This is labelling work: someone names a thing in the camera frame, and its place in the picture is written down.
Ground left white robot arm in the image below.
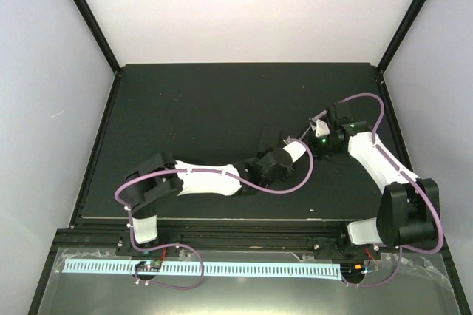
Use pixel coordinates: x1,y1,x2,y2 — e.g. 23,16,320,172
122,142,305,255

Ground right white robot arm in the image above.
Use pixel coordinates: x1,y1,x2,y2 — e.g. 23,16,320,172
308,102,444,258

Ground right small circuit board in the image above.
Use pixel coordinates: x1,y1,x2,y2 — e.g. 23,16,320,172
350,263,379,274

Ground small green circuit board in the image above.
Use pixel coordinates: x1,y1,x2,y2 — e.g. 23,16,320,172
135,260,161,272

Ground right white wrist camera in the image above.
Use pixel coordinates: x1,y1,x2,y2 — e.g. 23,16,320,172
310,110,330,138

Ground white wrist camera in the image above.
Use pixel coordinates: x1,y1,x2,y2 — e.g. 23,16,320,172
310,110,330,138
283,138,307,163

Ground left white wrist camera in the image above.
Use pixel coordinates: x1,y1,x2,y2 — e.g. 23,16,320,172
283,138,307,163

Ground white slotted cable duct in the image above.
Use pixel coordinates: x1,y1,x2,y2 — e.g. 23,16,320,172
62,259,342,280

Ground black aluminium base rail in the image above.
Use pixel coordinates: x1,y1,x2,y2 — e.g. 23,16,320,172
69,218,440,257

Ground right black frame post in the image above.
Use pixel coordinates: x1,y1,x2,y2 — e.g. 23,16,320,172
376,0,450,72

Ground black frame post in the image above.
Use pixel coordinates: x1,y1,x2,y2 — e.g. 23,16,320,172
73,0,121,75
376,0,450,72

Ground left black frame post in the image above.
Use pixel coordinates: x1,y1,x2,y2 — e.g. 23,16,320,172
73,0,121,75

